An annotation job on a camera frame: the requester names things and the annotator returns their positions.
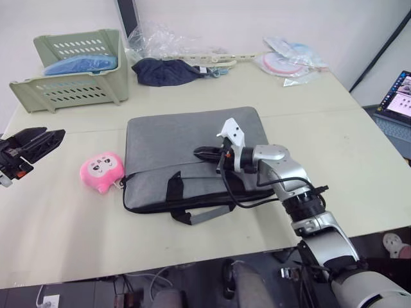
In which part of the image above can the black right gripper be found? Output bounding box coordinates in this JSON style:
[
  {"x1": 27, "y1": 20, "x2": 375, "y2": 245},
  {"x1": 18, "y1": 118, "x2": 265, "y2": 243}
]
[{"x1": 193, "y1": 137, "x2": 241, "y2": 175}]

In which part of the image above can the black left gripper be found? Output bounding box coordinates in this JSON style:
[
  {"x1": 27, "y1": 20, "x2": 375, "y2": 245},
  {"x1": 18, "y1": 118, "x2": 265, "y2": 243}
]
[{"x1": 0, "y1": 126, "x2": 67, "y2": 181}]

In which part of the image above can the grey laptop bag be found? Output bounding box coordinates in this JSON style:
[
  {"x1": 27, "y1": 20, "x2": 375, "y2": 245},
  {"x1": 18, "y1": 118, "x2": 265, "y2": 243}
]
[{"x1": 122, "y1": 106, "x2": 274, "y2": 227}]

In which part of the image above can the clear crumpled plastic bag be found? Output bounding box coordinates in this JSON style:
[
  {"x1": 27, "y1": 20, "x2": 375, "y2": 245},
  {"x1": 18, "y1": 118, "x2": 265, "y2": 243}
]
[{"x1": 126, "y1": 20, "x2": 211, "y2": 62}]

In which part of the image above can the open laptop with lit screen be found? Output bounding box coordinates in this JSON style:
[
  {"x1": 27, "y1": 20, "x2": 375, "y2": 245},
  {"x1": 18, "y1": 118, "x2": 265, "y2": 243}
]
[{"x1": 373, "y1": 70, "x2": 411, "y2": 168}]

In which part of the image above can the green perforated plastic basket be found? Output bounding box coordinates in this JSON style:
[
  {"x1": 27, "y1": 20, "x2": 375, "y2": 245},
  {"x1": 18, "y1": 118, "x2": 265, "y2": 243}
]
[{"x1": 8, "y1": 28, "x2": 130, "y2": 115}]

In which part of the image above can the pink plush face toy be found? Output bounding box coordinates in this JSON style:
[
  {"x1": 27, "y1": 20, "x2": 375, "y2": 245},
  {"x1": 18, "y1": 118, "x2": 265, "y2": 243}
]
[{"x1": 79, "y1": 151, "x2": 126, "y2": 195}]

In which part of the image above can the blue crumpled plastic item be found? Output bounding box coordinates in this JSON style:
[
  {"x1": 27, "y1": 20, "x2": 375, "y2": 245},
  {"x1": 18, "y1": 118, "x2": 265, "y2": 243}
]
[{"x1": 43, "y1": 52, "x2": 118, "y2": 76}]

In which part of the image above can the navy blue cloth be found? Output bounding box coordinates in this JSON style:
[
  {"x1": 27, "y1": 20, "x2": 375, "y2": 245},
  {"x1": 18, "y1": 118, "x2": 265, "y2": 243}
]
[{"x1": 131, "y1": 57, "x2": 210, "y2": 88}]

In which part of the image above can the cream power strip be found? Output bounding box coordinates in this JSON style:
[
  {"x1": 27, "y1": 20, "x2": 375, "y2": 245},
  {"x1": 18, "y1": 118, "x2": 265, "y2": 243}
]
[{"x1": 159, "y1": 49, "x2": 268, "y2": 69}]

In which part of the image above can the pink round item packet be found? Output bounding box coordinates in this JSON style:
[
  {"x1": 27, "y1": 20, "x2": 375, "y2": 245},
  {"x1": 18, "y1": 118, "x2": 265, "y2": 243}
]
[{"x1": 260, "y1": 52, "x2": 310, "y2": 77}]

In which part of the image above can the blue item clear packet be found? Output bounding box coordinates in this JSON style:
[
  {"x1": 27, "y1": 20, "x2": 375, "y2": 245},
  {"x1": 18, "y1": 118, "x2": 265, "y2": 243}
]
[{"x1": 262, "y1": 35, "x2": 330, "y2": 73}]

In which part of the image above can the dark upright monitor panel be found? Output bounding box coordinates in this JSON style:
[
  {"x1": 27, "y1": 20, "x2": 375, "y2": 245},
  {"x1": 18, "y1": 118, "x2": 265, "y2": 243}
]
[{"x1": 114, "y1": 0, "x2": 140, "y2": 40}]

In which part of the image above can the white power adapter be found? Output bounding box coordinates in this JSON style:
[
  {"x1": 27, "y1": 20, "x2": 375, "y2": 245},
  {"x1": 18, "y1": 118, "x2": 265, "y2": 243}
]
[{"x1": 36, "y1": 284, "x2": 61, "y2": 308}]

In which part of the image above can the black tripod leg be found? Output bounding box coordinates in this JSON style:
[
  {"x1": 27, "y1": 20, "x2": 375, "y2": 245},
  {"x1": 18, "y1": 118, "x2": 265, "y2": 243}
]
[{"x1": 347, "y1": 18, "x2": 411, "y2": 94}]

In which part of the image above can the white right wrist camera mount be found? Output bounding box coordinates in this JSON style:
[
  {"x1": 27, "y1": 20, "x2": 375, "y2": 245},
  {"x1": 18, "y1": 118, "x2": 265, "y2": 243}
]
[{"x1": 216, "y1": 118, "x2": 247, "y2": 171}]

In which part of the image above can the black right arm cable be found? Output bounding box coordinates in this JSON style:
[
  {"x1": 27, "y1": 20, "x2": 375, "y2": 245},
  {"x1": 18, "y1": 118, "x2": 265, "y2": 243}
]
[{"x1": 217, "y1": 159, "x2": 330, "y2": 210}]

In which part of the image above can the light blue cord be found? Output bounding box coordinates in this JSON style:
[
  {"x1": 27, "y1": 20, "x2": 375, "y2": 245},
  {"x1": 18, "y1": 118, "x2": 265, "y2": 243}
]
[{"x1": 207, "y1": 66, "x2": 231, "y2": 79}]

